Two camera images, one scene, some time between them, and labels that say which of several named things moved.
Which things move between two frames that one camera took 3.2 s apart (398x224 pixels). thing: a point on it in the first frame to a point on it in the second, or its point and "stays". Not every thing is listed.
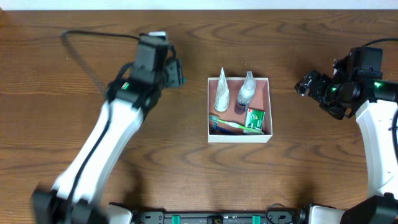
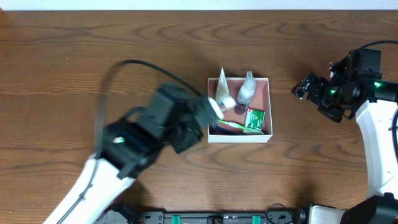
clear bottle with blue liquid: [247, 89] stays
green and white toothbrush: [243, 127] stays
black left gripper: [174, 73] to [201, 115]
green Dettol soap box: [255, 119] stays
